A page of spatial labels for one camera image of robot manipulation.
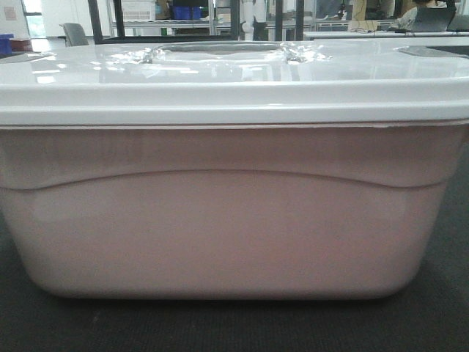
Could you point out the black metal frame background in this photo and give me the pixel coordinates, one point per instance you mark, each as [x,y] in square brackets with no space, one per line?
[152,22]

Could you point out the white plastic storage bin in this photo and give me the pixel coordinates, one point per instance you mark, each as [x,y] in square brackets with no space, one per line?
[339,212]

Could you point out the grey office chair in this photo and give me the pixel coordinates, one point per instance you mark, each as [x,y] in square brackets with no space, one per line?
[74,34]

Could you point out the seated person background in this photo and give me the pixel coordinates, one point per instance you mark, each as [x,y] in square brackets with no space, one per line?
[425,16]

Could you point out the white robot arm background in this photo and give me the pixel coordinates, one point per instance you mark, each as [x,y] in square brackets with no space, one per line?
[253,18]

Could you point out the white bin lid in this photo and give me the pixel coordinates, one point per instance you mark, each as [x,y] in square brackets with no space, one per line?
[371,82]

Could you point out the small blue bin far left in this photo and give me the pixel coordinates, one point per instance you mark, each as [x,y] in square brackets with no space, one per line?
[5,44]

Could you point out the white background table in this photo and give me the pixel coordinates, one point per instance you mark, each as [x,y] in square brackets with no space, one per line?
[378,34]

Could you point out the blue bins on background shelf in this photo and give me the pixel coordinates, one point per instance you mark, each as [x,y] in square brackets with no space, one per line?
[186,13]

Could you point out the red box far left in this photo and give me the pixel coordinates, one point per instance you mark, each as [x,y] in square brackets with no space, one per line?
[21,44]

